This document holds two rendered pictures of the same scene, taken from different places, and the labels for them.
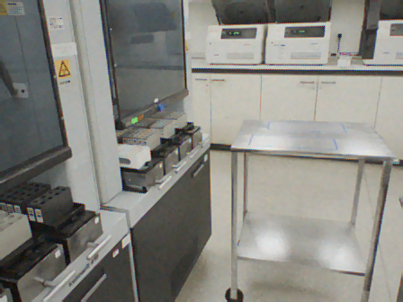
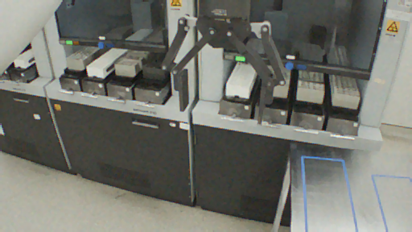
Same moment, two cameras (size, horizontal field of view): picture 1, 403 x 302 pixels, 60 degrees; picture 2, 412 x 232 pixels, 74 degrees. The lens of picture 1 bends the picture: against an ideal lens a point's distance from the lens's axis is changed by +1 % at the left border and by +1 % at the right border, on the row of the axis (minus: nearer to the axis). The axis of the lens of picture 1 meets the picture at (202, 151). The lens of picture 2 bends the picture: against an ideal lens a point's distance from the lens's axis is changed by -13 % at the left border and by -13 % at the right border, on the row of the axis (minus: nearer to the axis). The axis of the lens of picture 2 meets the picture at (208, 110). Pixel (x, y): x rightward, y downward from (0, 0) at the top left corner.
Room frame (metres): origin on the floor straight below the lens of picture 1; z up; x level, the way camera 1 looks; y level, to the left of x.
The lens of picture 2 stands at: (0.98, -0.93, 1.49)
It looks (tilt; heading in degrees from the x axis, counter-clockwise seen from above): 33 degrees down; 86
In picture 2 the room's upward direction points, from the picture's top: straight up
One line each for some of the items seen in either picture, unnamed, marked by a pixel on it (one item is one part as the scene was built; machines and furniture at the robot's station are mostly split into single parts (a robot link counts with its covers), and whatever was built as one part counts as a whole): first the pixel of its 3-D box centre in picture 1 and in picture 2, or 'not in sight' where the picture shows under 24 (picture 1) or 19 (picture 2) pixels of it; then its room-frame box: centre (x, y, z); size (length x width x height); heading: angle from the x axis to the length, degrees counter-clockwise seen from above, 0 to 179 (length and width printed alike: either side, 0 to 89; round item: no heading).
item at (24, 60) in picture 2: not in sight; (36, 54); (0.04, 0.78, 0.83); 0.30 x 0.10 x 0.06; 70
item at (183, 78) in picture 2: (369, 46); (183, 90); (0.97, -0.45, 1.22); 0.03 x 0.01 x 0.07; 70
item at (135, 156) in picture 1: (110, 155); (243, 77); (1.23, 0.35, 0.83); 0.30 x 0.10 x 0.06; 70
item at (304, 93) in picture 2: (167, 130); (310, 94); (1.48, 0.16, 0.85); 0.12 x 0.02 x 0.06; 159
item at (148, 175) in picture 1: (82, 164); (248, 76); (1.27, 0.48, 0.78); 0.73 x 0.14 x 0.09; 70
